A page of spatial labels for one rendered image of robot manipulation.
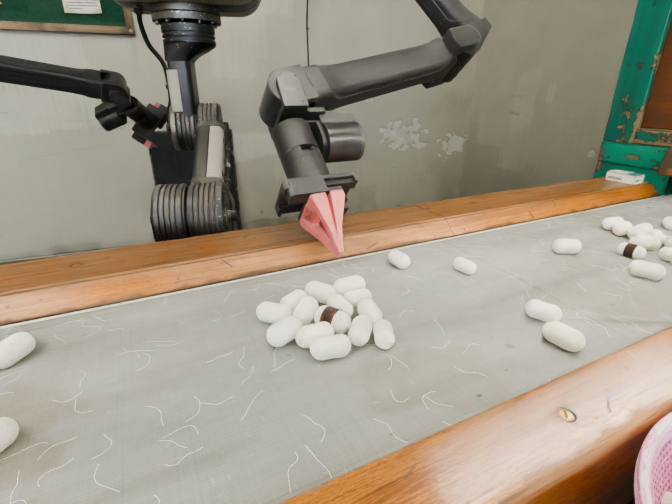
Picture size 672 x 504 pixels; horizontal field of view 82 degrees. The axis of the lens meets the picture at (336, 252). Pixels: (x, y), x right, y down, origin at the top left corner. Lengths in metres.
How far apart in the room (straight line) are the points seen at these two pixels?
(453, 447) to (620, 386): 0.14
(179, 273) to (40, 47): 2.04
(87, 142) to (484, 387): 2.29
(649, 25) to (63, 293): 1.15
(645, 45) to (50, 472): 1.18
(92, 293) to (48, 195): 2.05
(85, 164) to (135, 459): 2.22
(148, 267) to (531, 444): 0.41
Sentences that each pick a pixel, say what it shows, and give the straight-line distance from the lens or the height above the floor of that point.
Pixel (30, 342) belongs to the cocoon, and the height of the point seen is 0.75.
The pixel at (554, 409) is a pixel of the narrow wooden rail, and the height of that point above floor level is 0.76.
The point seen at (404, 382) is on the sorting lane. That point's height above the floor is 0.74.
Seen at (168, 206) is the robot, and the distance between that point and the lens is 0.73.
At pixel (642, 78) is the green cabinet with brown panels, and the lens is 1.14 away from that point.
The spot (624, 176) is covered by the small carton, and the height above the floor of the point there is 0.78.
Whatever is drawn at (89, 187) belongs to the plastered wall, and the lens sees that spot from 2.48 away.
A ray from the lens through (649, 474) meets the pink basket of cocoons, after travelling 0.28.
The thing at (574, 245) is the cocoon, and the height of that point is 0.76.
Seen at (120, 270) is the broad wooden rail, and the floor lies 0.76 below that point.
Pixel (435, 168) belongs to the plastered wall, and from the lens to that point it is 2.94.
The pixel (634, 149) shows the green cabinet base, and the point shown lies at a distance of 1.14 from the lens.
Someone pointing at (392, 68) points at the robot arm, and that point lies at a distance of 0.71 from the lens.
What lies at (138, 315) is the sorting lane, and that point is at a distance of 0.45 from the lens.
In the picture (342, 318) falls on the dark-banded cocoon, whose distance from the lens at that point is 0.36.
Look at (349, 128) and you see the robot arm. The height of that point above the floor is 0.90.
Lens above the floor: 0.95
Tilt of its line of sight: 23 degrees down
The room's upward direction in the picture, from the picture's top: straight up
